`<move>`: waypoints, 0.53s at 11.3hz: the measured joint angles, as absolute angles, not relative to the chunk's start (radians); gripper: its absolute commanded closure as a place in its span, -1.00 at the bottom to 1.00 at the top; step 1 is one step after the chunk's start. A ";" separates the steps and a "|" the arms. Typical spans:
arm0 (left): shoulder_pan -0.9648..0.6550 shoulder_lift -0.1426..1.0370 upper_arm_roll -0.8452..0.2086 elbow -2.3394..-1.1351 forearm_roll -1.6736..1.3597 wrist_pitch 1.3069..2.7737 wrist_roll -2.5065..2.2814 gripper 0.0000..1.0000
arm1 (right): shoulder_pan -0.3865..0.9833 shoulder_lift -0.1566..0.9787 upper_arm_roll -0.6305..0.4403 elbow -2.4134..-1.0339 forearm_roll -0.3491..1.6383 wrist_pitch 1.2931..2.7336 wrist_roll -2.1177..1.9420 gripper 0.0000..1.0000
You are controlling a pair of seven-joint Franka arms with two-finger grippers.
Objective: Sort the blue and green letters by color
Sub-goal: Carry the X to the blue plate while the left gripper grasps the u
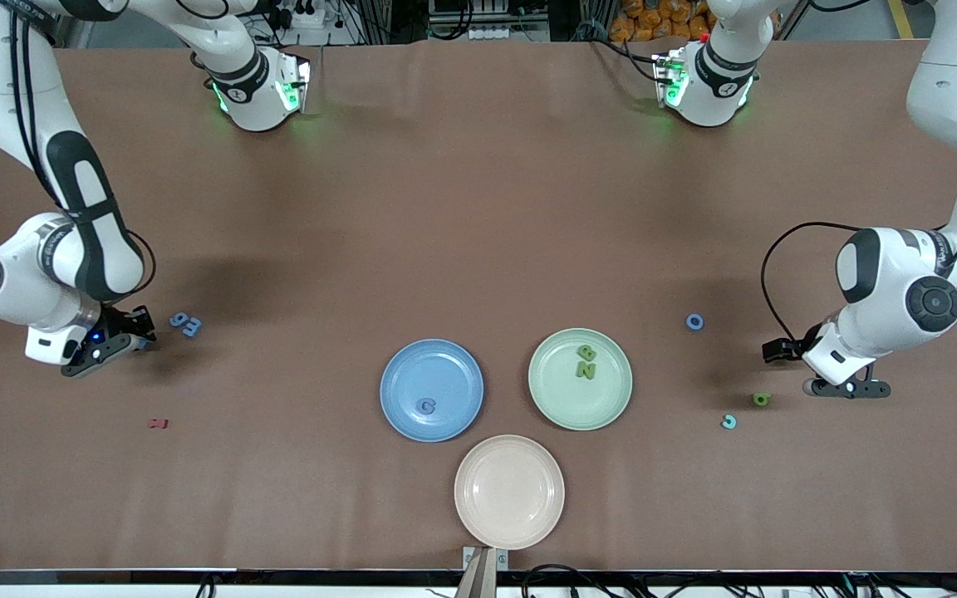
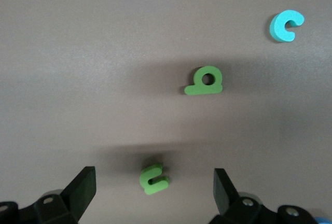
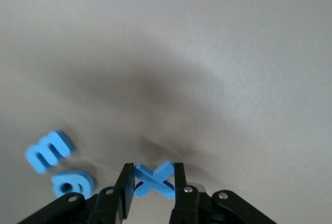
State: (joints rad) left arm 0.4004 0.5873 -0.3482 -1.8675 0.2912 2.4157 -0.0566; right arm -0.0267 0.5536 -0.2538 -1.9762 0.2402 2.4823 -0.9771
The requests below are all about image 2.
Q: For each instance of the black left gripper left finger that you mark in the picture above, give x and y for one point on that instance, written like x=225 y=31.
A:
x=83 y=187

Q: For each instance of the green foam letter b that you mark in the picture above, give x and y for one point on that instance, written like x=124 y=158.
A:
x=197 y=89

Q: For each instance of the teal foam letter C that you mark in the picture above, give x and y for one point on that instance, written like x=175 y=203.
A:
x=276 y=27

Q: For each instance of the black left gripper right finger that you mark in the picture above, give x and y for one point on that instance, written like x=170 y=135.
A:
x=223 y=193

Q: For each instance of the brown table cover sheet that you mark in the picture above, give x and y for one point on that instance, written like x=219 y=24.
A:
x=103 y=53

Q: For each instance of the green foam letter u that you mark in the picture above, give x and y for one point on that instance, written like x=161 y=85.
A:
x=144 y=180

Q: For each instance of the blue foam letter O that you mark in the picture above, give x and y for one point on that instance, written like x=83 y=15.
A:
x=324 y=221

